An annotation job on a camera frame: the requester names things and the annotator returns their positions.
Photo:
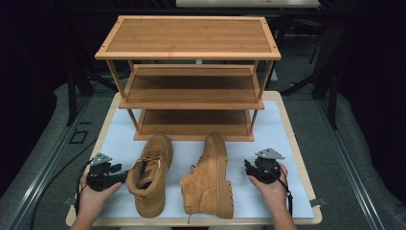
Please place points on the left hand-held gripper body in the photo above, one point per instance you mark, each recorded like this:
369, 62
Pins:
97, 177

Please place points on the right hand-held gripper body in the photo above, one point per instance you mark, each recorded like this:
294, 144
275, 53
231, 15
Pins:
268, 169

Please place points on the tan suede boot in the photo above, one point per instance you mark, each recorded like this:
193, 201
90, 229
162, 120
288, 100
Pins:
150, 185
207, 185

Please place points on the wooden shoe rack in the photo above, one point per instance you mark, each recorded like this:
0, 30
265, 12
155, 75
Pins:
191, 38

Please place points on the person's left hand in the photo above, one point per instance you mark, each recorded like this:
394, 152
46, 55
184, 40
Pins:
92, 201

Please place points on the person's right hand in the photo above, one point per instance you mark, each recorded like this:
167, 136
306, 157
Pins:
274, 193

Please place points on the white table mat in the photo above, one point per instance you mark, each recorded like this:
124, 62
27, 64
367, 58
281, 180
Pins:
249, 191

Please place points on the black metal stand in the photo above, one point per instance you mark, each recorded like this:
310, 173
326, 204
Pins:
333, 96
72, 96

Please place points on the black square floor frame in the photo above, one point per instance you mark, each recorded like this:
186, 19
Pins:
72, 136

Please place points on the aluminium floor rail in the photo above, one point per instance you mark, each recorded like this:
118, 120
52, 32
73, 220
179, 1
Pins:
44, 172
354, 172

